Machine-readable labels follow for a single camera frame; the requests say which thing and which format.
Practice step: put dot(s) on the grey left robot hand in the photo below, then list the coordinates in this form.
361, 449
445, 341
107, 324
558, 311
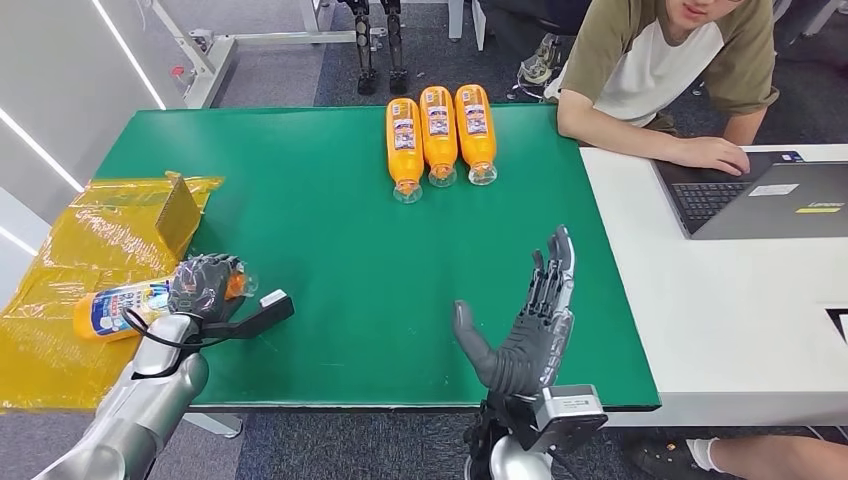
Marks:
202, 285

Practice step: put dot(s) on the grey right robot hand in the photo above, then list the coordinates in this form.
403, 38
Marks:
523, 351

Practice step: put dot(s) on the orange juice bottle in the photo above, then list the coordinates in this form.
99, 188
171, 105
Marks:
119, 311
405, 146
476, 129
438, 132

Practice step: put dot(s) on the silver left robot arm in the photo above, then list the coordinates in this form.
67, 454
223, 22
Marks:
139, 397

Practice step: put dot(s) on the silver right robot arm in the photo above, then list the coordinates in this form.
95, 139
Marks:
513, 464

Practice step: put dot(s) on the yellow taped cardboard box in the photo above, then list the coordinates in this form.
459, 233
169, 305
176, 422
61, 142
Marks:
60, 252

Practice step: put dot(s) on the white desk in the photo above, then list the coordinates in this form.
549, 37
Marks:
729, 298

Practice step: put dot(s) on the person's hand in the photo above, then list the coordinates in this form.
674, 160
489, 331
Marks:
715, 154

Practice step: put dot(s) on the black robot leg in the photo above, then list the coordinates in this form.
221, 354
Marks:
364, 53
395, 53

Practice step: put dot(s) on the grey laptop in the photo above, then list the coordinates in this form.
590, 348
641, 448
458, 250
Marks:
768, 208

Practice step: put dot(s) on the grey sneaker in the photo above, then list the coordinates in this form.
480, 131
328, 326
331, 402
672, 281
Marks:
540, 63

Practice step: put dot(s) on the black flat object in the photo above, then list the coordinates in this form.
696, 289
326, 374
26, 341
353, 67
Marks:
839, 323

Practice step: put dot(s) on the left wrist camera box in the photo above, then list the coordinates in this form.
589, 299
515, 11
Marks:
265, 311

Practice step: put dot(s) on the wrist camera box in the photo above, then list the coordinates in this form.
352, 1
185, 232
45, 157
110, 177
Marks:
265, 311
570, 414

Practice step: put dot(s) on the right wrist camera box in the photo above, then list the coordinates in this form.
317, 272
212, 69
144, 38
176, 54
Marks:
570, 414

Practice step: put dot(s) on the white metal frame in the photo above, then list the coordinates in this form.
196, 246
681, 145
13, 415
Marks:
222, 56

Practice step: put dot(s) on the white post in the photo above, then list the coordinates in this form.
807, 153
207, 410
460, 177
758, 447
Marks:
479, 23
456, 18

